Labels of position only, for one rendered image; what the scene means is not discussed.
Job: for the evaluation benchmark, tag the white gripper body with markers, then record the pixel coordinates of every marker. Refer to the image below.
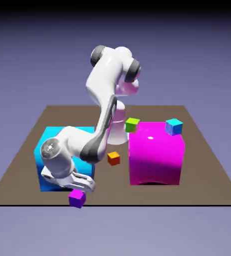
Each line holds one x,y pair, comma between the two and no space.
77,182

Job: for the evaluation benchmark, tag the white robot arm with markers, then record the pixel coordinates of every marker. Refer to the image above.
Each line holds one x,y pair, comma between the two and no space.
99,84

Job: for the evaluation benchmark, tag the small purple cube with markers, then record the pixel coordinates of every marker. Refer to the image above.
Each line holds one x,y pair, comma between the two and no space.
76,199

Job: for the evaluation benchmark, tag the small orange cube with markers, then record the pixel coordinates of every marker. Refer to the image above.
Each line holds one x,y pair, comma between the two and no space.
113,158

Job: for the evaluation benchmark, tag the small green cube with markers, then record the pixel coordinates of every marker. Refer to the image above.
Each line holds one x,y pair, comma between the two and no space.
132,125

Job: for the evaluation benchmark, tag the small cyan cube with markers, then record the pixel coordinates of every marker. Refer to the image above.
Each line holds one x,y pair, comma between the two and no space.
174,126

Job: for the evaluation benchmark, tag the large blue box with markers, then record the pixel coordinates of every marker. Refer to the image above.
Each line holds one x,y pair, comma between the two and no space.
83,166

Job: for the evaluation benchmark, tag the large magenta box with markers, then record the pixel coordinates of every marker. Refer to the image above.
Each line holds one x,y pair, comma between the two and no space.
155,154

